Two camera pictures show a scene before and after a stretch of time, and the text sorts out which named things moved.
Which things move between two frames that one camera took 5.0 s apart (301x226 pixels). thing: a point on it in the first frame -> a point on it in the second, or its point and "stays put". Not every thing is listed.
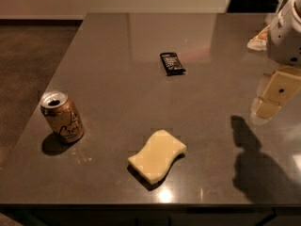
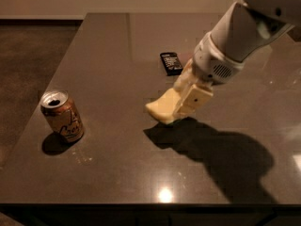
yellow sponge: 153,160 -> 165,107
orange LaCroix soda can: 63,116 stays put
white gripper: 284,40 -> 211,64
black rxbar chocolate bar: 172,64 stays put
